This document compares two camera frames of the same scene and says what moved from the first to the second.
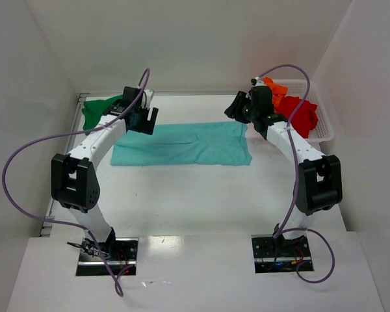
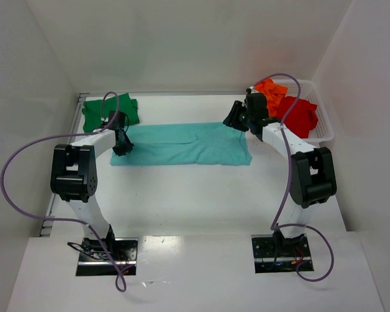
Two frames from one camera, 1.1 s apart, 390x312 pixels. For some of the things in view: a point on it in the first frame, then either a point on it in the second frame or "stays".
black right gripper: x=235 y=108 to x=236 y=114
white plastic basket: x=322 y=130 stays
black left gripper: x=146 y=121 to x=123 y=147
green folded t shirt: x=93 y=110 stays
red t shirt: x=304 y=119 stays
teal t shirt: x=213 y=144 stays
